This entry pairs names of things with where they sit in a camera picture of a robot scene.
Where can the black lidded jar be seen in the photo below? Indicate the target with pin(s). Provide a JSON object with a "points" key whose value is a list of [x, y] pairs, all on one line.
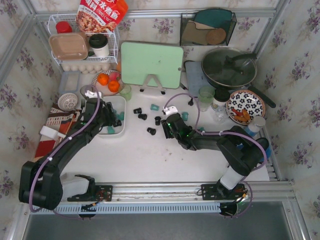
{"points": [[221, 96]]}

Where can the clear blue-rimmed container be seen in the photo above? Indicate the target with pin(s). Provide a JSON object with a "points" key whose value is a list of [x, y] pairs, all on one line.
{"points": [[69, 82]]}

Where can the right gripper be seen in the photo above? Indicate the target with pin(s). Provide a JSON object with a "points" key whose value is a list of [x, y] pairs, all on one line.
{"points": [[166, 128]]}

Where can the metal cutting board stand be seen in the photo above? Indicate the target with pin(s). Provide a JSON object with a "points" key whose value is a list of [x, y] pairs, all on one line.
{"points": [[152, 81]]}

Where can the white lattice bowl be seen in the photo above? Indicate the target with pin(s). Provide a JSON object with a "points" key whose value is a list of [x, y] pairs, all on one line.
{"points": [[67, 102]]}

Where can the red snack bag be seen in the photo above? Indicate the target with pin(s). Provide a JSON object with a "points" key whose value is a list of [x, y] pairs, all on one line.
{"points": [[99, 16]]}

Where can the white wire rack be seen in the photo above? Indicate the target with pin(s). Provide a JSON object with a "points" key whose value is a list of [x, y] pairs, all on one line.
{"points": [[113, 38]]}

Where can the green glass cup left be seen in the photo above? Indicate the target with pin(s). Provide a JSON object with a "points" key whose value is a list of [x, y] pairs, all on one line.
{"points": [[126, 92]]}

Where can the teal coffee capsule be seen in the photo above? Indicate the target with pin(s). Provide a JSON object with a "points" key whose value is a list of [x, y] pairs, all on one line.
{"points": [[110, 130], [154, 107], [121, 116], [185, 116]]}

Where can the blue grey cloth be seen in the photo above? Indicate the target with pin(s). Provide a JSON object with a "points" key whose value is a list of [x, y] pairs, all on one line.
{"points": [[267, 151]]}

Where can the green glass cup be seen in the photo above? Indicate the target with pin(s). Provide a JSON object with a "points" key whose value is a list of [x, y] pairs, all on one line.
{"points": [[126, 92], [205, 97]]}

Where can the orange tangerine right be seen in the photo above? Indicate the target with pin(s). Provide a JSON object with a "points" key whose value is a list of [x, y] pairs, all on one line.
{"points": [[113, 86]]}

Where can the clear plastic bottle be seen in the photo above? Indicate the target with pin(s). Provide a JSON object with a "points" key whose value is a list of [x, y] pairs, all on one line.
{"points": [[220, 114]]}

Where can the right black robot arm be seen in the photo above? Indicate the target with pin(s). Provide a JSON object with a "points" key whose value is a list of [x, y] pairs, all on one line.
{"points": [[242, 152]]}

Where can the dark fork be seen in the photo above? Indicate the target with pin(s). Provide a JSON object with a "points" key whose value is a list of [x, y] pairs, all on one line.
{"points": [[82, 104]]}

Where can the black coffee capsule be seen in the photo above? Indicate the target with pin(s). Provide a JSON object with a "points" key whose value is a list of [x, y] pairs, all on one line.
{"points": [[157, 120], [117, 123], [142, 116], [137, 110], [151, 130]]}

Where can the green glass cup right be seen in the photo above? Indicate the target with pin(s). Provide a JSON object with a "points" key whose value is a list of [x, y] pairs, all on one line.
{"points": [[205, 97]]}

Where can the beige food container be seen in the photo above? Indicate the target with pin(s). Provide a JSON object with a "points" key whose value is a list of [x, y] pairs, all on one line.
{"points": [[69, 46]]}

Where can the white storage basket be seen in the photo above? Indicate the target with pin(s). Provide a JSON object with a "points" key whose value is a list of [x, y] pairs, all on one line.
{"points": [[119, 104]]}

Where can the floral patterned plate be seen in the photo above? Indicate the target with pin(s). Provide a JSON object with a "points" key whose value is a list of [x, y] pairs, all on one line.
{"points": [[243, 106]]}

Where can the grey glass cup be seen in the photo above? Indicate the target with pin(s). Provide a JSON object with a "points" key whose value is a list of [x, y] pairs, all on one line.
{"points": [[83, 91]]}

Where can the red lidded jar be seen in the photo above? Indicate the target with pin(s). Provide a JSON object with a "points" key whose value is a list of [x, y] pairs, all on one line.
{"points": [[63, 27]]}

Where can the orange tangerine left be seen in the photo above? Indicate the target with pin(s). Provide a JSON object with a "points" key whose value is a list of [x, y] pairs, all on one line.
{"points": [[103, 79]]}

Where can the pink fruit plate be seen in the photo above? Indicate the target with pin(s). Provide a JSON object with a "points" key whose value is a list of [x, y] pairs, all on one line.
{"points": [[113, 75]]}

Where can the green cutting board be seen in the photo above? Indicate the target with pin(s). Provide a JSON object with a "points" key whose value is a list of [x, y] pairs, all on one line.
{"points": [[139, 60]]}

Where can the white salt bottle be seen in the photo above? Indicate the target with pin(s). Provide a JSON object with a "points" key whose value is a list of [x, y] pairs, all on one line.
{"points": [[257, 123]]}

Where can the white spatula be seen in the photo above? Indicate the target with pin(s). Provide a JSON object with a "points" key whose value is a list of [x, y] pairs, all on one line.
{"points": [[51, 133]]}

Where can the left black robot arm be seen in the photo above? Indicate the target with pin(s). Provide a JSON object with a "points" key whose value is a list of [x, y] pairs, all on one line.
{"points": [[40, 183]]}

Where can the orange tangerine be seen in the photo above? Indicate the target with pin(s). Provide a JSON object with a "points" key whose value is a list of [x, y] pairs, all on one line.
{"points": [[113, 86], [103, 79]]}

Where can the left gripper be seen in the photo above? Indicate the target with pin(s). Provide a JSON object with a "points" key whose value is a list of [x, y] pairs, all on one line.
{"points": [[110, 113]]}

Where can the black frying pan with lid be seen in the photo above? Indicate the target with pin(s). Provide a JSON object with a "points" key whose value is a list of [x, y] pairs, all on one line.
{"points": [[232, 69]]}

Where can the white cup black lid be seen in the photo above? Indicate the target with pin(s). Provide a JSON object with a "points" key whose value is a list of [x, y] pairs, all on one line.
{"points": [[99, 43]]}

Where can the egg carton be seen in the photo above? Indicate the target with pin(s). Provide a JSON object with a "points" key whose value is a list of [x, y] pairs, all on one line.
{"points": [[86, 68]]}

